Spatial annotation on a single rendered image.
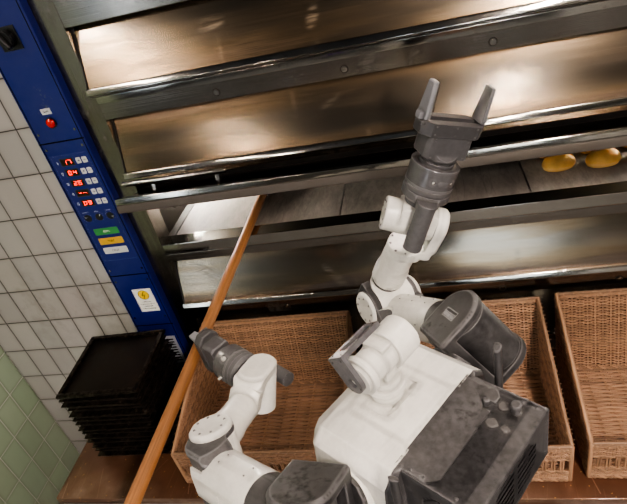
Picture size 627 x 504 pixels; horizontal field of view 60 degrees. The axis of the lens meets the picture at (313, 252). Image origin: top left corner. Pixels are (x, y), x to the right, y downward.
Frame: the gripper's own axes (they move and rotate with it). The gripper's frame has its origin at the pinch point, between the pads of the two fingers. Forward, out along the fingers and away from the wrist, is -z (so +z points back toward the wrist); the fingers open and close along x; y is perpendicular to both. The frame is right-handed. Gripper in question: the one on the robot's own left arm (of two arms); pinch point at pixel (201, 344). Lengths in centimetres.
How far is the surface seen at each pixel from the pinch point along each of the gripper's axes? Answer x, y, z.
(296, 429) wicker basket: 60, 20, -5
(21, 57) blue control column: -66, 13, -65
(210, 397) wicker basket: 56, 10, -39
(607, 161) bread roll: -1, 117, 52
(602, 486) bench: 61, 55, 79
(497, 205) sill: 1, 87, 33
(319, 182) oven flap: -22, 47, 4
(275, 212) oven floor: 1, 56, -31
